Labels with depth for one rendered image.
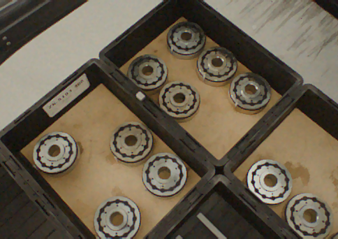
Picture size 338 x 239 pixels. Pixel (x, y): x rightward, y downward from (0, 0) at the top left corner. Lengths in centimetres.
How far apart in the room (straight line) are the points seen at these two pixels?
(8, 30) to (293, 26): 107
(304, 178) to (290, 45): 48
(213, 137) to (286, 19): 54
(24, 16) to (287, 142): 75
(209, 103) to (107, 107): 26
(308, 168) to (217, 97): 28
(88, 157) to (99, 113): 12
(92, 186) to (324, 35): 84
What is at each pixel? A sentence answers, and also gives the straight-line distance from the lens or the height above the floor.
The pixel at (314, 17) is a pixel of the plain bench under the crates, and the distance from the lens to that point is 133.
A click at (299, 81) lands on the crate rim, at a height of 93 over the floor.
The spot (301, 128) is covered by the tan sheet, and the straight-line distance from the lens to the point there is 98.
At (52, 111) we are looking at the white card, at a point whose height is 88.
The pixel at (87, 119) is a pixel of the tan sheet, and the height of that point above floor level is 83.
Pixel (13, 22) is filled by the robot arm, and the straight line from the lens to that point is 31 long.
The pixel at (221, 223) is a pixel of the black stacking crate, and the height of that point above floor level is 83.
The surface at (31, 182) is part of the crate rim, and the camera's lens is 84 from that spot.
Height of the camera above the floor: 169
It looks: 67 degrees down
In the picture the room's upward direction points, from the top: 2 degrees counter-clockwise
